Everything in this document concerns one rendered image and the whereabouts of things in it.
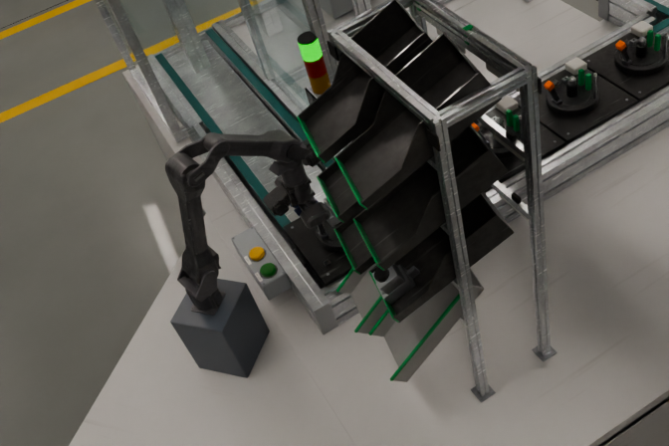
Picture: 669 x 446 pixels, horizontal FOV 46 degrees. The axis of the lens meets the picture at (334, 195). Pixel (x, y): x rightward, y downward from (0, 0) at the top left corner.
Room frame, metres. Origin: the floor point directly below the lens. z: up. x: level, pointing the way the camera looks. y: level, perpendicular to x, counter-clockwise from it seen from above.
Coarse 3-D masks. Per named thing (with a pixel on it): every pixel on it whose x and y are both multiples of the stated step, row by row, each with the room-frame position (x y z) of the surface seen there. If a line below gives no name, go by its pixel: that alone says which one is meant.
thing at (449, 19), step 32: (416, 0) 1.23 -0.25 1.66; (480, 32) 1.07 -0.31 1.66; (512, 64) 0.96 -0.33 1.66; (416, 96) 0.96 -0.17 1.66; (448, 160) 0.88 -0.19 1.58; (448, 192) 0.88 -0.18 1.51; (448, 224) 0.89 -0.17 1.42; (544, 224) 0.93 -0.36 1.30; (544, 256) 0.93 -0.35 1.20; (544, 288) 0.93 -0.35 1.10; (544, 320) 0.93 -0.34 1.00; (480, 352) 0.88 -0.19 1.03; (544, 352) 0.93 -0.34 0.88; (480, 384) 0.88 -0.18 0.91
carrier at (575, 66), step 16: (576, 64) 1.71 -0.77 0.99; (560, 80) 1.69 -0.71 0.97; (576, 80) 1.65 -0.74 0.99; (592, 80) 1.65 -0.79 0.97; (544, 96) 1.65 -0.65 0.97; (560, 96) 1.60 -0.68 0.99; (576, 96) 1.58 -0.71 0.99; (592, 96) 1.57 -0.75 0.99; (608, 96) 1.57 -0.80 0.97; (624, 96) 1.55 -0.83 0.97; (544, 112) 1.58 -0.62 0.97; (560, 112) 1.55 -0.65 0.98; (576, 112) 1.53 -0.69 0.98; (592, 112) 1.52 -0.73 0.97; (608, 112) 1.50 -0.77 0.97; (560, 128) 1.50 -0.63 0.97; (576, 128) 1.48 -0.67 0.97; (592, 128) 1.47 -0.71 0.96
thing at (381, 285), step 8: (376, 272) 0.97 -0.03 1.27; (384, 272) 0.96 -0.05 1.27; (392, 272) 0.96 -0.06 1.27; (400, 272) 0.97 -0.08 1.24; (408, 272) 0.97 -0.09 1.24; (416, 272) 0.97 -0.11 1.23; (376, 280) 0.96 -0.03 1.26; (384, 280) 0.95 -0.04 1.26; (392, 280) 0.94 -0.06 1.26; (400, 280) 0.95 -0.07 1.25; (408, 280) 0.95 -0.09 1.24; (384, 288) 0.94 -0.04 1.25; (392, 288) 0.94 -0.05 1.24; (400, 288) 0.95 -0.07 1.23; (408, 288) 0.95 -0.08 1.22; (384, 296) 0.95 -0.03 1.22; (392, 296) 0.94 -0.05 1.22; (400, 296) 0.95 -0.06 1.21
